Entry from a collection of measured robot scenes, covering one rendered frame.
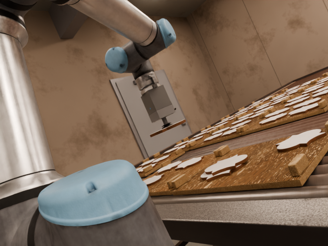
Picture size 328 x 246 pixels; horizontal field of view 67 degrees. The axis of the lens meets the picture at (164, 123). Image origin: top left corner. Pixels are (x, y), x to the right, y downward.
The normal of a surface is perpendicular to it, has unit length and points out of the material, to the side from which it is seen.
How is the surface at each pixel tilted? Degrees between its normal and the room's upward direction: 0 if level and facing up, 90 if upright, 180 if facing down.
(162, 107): 90
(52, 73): 90
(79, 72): 90
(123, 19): 150
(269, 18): 90
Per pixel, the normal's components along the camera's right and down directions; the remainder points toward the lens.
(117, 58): -0.40, 0.17
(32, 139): 0.80, -0.39
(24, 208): 0.29, -0.30
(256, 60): -0.65, 0.28
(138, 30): 0.63, 0.66
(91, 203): 0.19, -0.13
